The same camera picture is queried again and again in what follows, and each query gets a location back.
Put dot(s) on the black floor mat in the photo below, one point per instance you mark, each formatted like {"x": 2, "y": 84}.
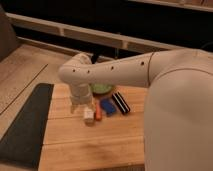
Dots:
{"x": 23, "y": 140}

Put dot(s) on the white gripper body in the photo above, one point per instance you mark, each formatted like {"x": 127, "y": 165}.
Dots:
{"x": 80, "y": 95}

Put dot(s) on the orange marker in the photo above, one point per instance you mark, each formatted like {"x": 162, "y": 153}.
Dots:
{"x": 98, "y": 111}

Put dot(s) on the small white bottle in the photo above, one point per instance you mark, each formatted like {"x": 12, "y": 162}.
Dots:
{"x": 88, "y": 115}

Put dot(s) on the black striped eraser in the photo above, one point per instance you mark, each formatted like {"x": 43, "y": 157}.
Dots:
{"x": 121, "y": 103}

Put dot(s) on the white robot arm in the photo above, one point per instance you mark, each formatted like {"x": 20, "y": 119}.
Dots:
{"x": 178, "y": 111}

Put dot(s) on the green bowl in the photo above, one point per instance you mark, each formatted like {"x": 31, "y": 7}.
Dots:
{"x": 101, "y": 88}

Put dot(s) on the blue rectangular block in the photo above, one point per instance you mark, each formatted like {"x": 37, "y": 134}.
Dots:
{"x": 107, "y": 106}

